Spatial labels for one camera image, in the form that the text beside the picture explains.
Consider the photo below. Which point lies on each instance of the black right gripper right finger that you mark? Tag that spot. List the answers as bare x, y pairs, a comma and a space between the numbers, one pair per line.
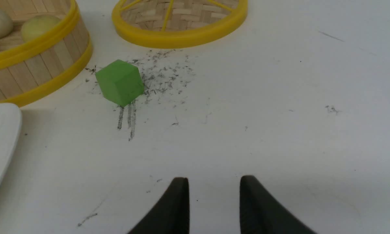
261, 213

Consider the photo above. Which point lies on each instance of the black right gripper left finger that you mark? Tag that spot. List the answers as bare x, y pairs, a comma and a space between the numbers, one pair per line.
171, 214

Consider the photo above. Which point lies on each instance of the yellowish steamed bun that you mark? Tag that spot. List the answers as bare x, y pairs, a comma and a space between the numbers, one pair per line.
37, 26

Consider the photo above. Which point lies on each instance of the green cube block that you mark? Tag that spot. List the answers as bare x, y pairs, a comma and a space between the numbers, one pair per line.
120, 82

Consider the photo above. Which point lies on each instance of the bamboo steamer lid yellow rim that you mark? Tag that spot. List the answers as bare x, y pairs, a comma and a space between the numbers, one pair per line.
172, 24

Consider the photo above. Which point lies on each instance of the bamboo steamer basket yellow rim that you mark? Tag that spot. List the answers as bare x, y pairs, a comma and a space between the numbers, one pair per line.
30, 71

